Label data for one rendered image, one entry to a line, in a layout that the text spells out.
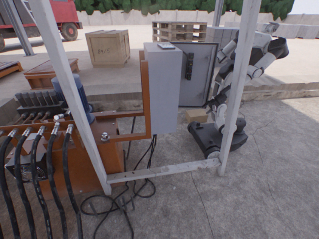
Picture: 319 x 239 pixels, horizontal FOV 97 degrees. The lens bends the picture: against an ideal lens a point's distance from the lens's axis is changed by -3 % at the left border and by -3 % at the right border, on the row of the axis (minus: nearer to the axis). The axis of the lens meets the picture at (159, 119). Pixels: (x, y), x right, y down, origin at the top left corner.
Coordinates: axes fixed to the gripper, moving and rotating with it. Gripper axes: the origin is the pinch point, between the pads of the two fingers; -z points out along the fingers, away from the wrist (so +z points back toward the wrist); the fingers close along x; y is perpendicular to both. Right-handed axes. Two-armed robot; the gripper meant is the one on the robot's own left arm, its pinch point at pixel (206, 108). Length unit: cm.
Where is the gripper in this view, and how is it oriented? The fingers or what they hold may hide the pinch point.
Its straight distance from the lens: 141.2
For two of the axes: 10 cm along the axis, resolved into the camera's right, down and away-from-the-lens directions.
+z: 7.7, -6.1, -1.8
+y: 3.1, 6.1, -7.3
